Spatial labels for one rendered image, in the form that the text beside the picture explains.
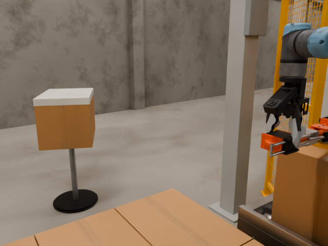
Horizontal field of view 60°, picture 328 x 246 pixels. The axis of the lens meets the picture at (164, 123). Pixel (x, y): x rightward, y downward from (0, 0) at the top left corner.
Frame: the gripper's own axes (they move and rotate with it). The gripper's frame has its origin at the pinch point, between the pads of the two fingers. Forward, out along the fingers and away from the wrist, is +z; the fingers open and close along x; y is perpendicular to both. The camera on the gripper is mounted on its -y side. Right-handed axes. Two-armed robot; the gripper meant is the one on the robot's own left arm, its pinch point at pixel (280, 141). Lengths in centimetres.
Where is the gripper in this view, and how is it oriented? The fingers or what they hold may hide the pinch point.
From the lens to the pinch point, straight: 97.1
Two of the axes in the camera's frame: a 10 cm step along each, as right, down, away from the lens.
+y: 8.3, -1.3, 5.4
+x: -5.6, -2.0, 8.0
